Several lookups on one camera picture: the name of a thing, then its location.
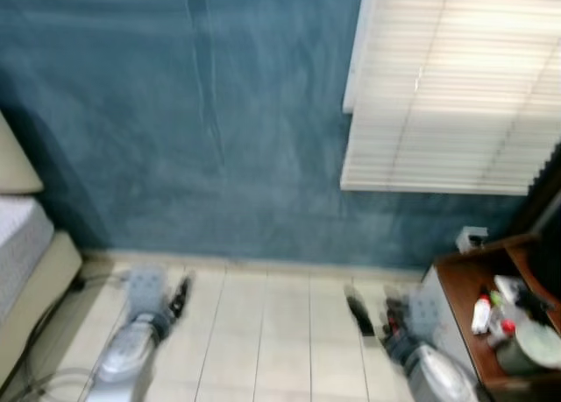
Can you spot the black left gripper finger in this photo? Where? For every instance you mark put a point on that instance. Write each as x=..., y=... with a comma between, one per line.
x=181, y=297

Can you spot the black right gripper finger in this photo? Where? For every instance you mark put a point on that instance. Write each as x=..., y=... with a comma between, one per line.
x=360, y=313

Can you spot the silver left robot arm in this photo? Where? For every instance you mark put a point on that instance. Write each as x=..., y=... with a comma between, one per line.
x=127, y=358

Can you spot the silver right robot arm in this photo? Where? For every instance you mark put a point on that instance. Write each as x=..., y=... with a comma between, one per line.
x=438, y=376

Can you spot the brown wooden nightstand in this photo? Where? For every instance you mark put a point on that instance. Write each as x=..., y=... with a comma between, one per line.
x=460, y=288

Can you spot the white bottle with red cap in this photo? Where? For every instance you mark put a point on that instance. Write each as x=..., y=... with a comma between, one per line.
x=481, y=316

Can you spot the green pot with lid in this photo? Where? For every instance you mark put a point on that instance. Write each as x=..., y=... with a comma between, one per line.
x=530, y=349

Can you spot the white bed sheet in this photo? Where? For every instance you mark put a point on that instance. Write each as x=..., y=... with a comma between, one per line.
x=19, y=244

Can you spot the dark wooden cabinet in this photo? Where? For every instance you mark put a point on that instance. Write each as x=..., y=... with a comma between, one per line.
x=545, y=218

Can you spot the beige bed headboard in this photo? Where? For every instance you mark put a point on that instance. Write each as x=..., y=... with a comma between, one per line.
x=16, y=161

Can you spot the white window blind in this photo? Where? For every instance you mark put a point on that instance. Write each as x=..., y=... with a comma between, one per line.
x=451, y=87

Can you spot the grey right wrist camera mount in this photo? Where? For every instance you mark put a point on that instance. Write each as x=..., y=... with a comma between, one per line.
x=426, y=314

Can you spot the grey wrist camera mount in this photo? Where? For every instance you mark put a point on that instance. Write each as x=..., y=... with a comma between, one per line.
x=426, y=314
x=145, y=290

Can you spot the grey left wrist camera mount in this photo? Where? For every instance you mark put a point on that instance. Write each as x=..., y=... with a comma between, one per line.
x=145, y=290

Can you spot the beige bed frame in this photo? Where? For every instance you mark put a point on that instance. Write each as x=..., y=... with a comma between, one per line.
x=44, y=301

